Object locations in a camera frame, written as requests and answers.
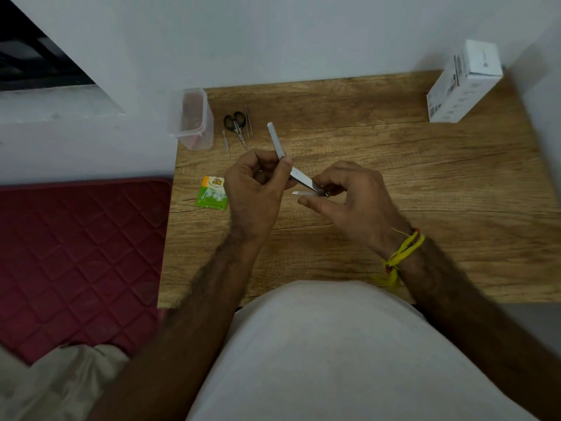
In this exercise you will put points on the person's right hand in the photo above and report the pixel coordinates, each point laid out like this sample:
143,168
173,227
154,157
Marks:
363,206

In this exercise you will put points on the person's left hand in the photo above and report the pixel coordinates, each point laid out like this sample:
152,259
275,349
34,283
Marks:
250,201

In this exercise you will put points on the person's right thumb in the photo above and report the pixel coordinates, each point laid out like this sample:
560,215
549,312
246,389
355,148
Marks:
320,208

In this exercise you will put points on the person's left thumb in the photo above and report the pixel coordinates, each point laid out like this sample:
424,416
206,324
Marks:
280,179

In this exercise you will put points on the silver nail clipper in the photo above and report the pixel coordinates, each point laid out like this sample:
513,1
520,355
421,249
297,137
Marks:
302,177

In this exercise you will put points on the person's right forearm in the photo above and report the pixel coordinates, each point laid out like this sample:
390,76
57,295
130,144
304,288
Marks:
473,328

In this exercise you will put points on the person's left forearm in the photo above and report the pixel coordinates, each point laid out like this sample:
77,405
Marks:
193,328

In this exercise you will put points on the small silver metal pick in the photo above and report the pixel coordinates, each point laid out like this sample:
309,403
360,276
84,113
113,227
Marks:
226,144

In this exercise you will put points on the silver tweezers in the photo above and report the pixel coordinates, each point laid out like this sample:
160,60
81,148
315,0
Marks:
248,122

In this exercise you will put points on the green and orange packet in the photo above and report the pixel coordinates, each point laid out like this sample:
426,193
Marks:
212,193

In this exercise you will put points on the yellow thread wristband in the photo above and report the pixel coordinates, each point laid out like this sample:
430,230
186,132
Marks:
405,252

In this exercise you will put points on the clear plastic container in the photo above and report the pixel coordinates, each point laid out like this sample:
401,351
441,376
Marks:
193,120

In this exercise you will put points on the white shirt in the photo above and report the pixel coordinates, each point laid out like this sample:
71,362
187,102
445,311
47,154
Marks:
342,359

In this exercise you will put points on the white cardboard box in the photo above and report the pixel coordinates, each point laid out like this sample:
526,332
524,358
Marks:
460,85

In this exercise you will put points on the red quilted mat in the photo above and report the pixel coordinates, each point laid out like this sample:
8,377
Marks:
79,263

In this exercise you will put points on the beige trousers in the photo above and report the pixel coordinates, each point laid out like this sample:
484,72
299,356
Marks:
57,385

